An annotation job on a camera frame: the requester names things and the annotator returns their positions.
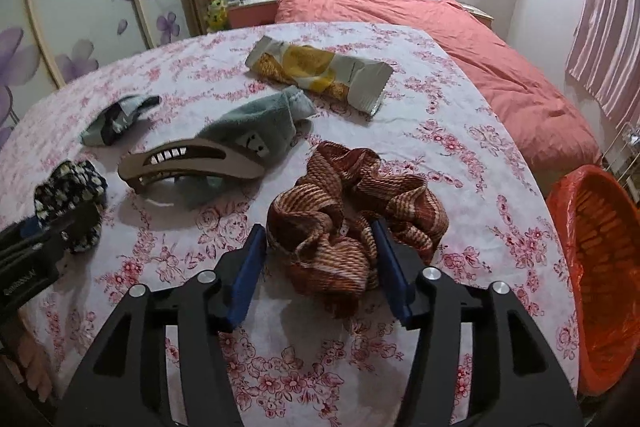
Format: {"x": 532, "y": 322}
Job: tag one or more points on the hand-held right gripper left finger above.
{"x": 245, "y": 277}

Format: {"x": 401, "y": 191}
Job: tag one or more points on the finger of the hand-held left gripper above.
{"x": 75, "y": 227}

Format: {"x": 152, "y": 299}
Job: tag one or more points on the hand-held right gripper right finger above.
{"x": 395, "y": 277}

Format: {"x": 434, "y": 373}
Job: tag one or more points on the black floral scrunchie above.
{"x": 65, "y": 187}

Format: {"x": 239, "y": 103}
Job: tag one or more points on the brown striped scrunchie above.
{"x": 350, "y": 207}

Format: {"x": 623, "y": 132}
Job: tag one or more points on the dark patterned sock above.
{"x": 115, "y": 122}

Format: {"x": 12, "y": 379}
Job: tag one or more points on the beige hair claw clip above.
{"x": 210, "y": 157}

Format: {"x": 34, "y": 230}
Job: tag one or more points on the green panda sock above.
{"x": 250, "y": 122}

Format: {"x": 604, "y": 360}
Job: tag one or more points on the red plastic basket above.
{"x": 600, "y": 257}

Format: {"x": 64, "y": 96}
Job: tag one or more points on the yellow white snack wrapper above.
{"x": 310, "y": 67}

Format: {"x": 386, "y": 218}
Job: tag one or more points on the person's left hand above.
{"x": 35, "y": 362}

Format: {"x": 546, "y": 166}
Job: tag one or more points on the pink floral tablecloth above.
{"x": 450, "y": 187}

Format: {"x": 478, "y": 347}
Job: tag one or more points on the salmon duvet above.
{"x": 475, "y": 57}

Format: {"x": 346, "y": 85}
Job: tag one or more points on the yellow green plush toy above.
{"x": 217, "y": 14}

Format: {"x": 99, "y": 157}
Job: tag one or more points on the pink drawer nightstand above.
{"x": 252, "y": 13}

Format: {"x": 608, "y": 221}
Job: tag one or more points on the beige nightstand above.
{"x": 477, "y": 13}

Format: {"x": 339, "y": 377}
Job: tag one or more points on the pink satin curtain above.
{"x": 610, "y": 32}

